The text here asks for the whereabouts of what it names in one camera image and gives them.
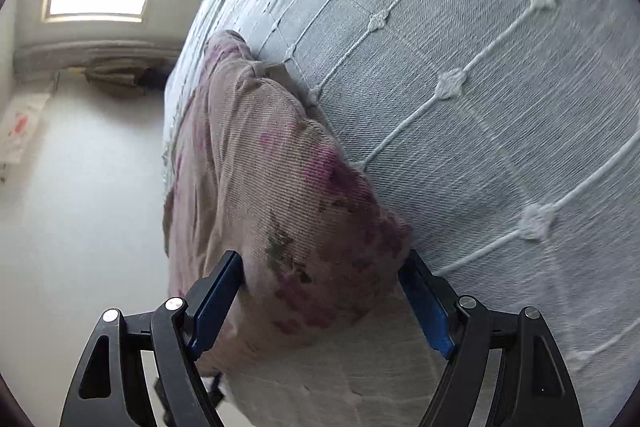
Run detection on pink floral padded jacket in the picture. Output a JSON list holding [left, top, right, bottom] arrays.
[[163, 31, 410, 377]]

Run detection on grey quilted bedspread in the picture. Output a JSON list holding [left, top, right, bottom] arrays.
[[164, 0, 639, 426]]

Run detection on grey left curtain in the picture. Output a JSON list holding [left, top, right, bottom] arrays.
[[13, 39, 182, 81]]

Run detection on wall calendar poster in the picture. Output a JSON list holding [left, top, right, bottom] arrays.
[[0, 92, 51, 165]]

